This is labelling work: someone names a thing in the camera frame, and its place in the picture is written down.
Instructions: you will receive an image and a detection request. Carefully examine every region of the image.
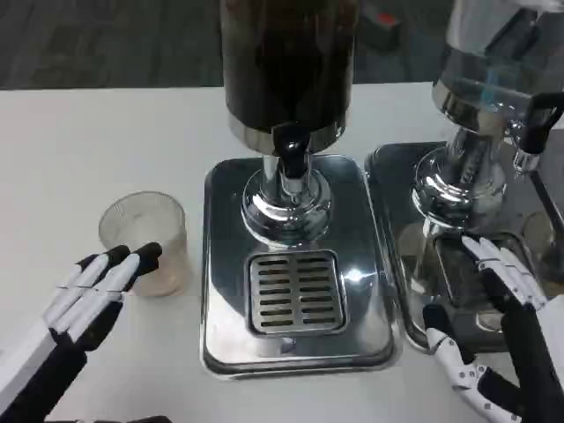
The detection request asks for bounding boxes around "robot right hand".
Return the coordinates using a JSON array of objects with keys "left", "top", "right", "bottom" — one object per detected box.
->
[{"left": 421, "top": 235, "right": 564, "bottom": 423}]

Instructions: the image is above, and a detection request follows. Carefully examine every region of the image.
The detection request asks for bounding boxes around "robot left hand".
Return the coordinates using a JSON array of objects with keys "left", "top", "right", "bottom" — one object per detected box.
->
[{"left": 0, "top": 241, "right": 164, "bottom": 423}]

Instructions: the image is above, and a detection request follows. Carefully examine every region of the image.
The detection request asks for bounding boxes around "clear ribbed glass cup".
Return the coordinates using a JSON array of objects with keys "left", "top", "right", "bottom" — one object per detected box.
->
[{"left": 97, "top": 190, "right": 191, "bottom": 298}]

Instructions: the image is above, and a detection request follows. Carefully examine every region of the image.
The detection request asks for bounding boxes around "black dispenser tap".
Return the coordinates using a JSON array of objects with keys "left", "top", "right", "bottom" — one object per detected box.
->
[
  {"left": 271, "top": 122, "right": 315, "bottom": 196},
  {"left": 513, "top": 90, "right": 564, "bottom": 174}
]

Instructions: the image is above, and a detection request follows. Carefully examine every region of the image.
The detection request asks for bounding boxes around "steel drip grid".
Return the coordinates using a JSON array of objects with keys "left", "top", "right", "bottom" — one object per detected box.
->
[
  {"left": 434, "top": 234, "right": 544, "bottom": 310},
  {"left": 244, "top": 249, "right": 349, "bottom": 338}
]

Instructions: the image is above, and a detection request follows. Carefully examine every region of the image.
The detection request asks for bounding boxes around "clear drink dispenser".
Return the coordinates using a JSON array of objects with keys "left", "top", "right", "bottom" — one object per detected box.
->
[{"left": 411, "top": 0, "right": 564, "bottom": 234}]

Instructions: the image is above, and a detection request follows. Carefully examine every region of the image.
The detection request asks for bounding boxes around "dark drink dispenser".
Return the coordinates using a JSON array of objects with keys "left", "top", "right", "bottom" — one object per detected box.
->
[{"left": 219, "top": 0, "right": 359, "bottom": 242}]

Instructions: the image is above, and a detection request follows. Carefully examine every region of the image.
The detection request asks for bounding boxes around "black box with red top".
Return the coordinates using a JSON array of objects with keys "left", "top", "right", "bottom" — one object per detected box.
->
[{"left": 359, "top": 11, "right": 401, "bottom": 52}]

